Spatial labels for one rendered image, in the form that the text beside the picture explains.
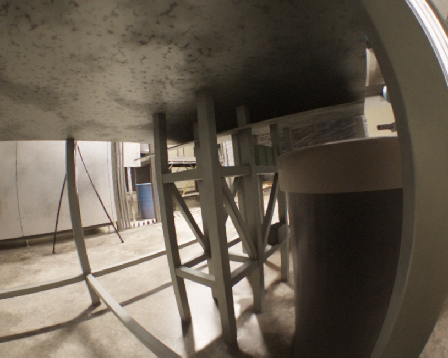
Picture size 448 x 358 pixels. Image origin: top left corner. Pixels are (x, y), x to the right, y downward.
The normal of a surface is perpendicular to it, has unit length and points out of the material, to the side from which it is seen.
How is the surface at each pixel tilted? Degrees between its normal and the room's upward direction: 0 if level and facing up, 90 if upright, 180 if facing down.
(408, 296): 90
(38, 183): 90
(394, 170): 91
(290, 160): 90
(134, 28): 180
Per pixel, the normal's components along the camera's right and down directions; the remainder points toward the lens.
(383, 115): -0.61, 0.06
